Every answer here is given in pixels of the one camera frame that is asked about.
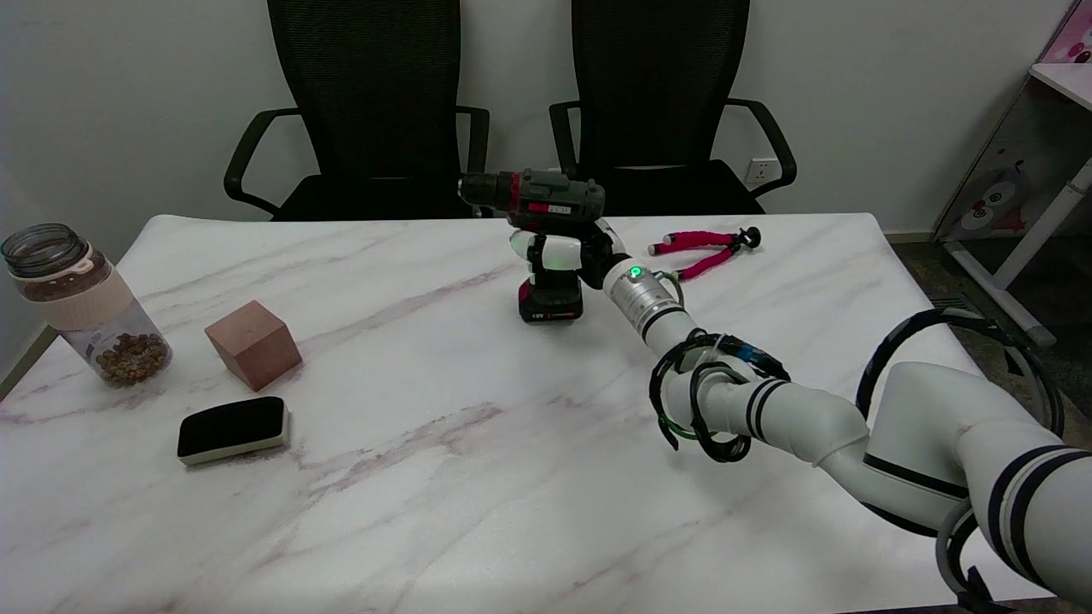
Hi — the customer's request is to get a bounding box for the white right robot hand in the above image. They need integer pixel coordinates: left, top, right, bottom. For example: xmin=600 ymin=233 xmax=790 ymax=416
xmin=508 ymin=218 xmax=634 ymax=294

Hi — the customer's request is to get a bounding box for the green and red power screwdriver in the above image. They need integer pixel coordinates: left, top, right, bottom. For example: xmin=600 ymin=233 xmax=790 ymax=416
xmin=458 ymin=169 xmax=606 ymax=324

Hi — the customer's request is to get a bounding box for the pink flexible mini tripod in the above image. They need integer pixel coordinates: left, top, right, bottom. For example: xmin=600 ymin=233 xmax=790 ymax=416
xmin=647 ymin=226 xmax=762 ymax=284

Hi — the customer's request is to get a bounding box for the black mesh office chair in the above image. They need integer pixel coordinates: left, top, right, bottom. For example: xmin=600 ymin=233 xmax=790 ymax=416
xmin=224 ymin=0 xmax=491 ymax=222
xmin=549 ymin=0 xmax=798 ymax=216

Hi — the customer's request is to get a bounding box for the brown wooden cube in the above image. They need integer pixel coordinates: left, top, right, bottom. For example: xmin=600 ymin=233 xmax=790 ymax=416
xmin=204 ymin=300 xmax=303 ymax=393

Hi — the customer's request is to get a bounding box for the black whiteboard eraser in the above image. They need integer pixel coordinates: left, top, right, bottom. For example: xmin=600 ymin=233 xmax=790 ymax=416
xmin=177 ymin=396 xmax=291 ymax=466

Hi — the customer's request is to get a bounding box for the white desk with cartoon panel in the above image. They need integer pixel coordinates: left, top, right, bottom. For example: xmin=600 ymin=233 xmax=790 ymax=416
xmin=932 ymin=0 xmax=1092 ymax=338

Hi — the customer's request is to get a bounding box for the clear jar with brown pellets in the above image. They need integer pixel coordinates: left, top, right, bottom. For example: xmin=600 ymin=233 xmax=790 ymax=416
xmin=1 ymin=223 xmax=173 ymax=389

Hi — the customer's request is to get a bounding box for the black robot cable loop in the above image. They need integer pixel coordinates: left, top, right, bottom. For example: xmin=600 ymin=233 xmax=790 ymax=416
xmin=648 ymin=331 xmax=791 ymax=464
xmin=856 ymin=308 xmax=1066 ymax=440

